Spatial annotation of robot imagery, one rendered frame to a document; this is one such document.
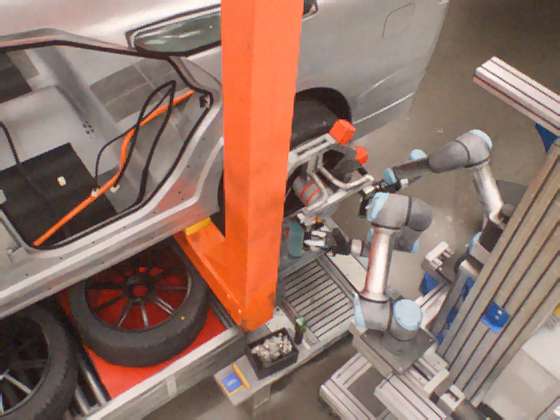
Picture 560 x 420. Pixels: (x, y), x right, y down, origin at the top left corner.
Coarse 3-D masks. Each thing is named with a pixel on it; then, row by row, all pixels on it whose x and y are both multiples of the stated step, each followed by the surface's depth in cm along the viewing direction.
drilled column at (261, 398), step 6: (264, 390) 316; (252, 396) 315; (258, 396) 317; (264, 396) 323; (246, 402) 331; (252, 402) 320; (258, 402) 323; (264, 402) 329; (246, 408) 337; (252, 408) 326; (258, 408) 330; (264, 408) 336; (252, 414) 332
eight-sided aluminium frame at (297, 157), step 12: (312, 144) 300; (324, 144) 300; (336, 144) 303; (348, 144) 319; (288, 156) 295; (300, 156) 295; (312, 156) 298; (288, 168) 294; (348, 180) 335; (336, 192) 337; (288, 216) 336; (288, 228) 332
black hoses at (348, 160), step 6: (348, 156) 307; (342, 162) 306; (348, 162) 304; (354, 162) 304; (330, 168) 310; (336, 168) 306; (342, 168) 305; (348, 168) 304; (354, 168) 303; (360, 168) 304; (336, 174) 307
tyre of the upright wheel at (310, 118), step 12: (300, 96) 313; (312, 96) 321; (300, 108) 306; (312, 108) 309; (324, 108) 316; (300, 120) 300; (312, 120) 301; (324, 120) 305; (336, 120) 311; (300, 132) 296; (312, 132) 301; (324, 132) 307
